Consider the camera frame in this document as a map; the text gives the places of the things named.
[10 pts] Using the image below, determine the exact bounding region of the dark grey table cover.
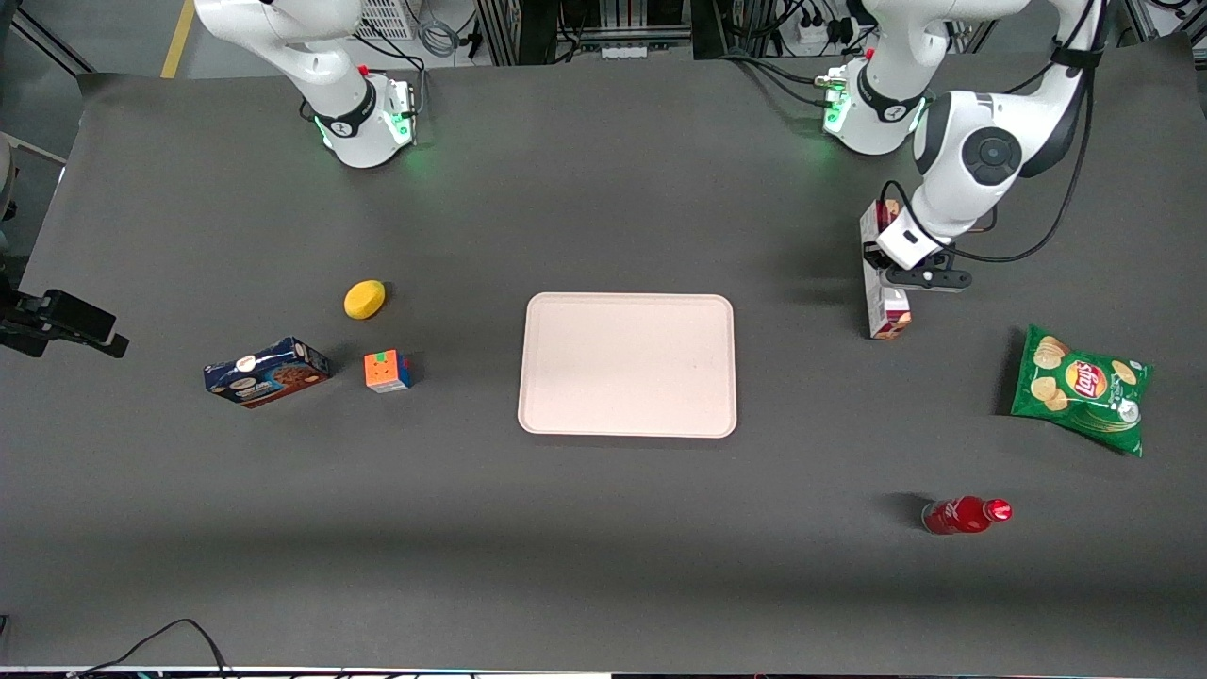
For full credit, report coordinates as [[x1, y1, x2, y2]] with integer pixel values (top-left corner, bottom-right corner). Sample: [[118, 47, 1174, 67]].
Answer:
[[0, 38, 1207, 672]]

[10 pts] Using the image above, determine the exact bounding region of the green chips bag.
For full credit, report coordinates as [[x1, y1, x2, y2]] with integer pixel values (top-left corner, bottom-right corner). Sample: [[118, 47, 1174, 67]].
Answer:
[[1010, 325, 1153, 459]]

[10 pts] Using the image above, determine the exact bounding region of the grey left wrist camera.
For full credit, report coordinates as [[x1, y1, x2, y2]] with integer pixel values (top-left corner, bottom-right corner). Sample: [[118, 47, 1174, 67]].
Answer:
[[882, 266, 973, 292]]

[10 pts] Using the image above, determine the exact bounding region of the red drink bottle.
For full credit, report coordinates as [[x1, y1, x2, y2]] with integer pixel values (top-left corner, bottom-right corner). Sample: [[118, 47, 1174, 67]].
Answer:
[[921, 496, 1013, 537]]

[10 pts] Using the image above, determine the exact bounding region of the aluminium equipment frame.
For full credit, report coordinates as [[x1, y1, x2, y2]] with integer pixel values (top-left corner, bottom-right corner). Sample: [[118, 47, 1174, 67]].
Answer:
[[474, 0, 719, 67]]

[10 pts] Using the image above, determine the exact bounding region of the white perforated basket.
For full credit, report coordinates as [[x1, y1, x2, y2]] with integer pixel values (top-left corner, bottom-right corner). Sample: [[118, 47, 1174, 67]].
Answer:
[[354, 0, 417, 41]]

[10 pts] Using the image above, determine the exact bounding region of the pale pink plastic tray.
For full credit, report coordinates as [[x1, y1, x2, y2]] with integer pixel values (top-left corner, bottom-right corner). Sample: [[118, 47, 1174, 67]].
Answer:
[[517, 292, 738, 439]]

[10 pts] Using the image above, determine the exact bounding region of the thin black table cable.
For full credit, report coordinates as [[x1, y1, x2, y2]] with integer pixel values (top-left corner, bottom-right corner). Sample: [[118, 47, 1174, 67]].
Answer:
[[71, 619, 232, 679]]

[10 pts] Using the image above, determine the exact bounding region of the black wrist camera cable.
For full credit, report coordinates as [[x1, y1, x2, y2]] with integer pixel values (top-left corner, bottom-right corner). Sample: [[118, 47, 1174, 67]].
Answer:
[[879, 0, 1106, 264]]

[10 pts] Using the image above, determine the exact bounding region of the coiled grey cable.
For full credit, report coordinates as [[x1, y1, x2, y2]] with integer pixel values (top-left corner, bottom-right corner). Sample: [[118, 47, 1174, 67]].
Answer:
[[417, 0, 465, 58]]

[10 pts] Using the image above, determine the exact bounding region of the yellow lemon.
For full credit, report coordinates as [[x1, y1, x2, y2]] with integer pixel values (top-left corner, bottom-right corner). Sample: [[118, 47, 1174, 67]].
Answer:
[[343, 279, 387, 322]]

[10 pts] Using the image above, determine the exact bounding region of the black base cable bundle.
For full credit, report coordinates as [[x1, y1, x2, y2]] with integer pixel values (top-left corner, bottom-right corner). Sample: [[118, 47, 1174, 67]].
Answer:
[[721, 52, 850, 109]]

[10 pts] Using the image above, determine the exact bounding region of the colourful puzzle cube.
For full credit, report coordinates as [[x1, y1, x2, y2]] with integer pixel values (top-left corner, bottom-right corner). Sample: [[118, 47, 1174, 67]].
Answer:
[[363, 349, 415, 394]]

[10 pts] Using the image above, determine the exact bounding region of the large white power strip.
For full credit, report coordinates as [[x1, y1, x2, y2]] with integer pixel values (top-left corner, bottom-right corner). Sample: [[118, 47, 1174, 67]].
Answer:
[[795, 8, 855, 54]]

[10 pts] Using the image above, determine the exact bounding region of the blue cookie box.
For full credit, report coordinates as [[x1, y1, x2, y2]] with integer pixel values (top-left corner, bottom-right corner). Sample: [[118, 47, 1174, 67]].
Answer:
[[203, 337, 332, 409]]

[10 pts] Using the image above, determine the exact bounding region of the red cookie box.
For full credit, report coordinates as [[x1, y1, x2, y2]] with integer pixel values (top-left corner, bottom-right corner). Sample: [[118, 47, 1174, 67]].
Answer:
[[859, 198, 914, 340]]

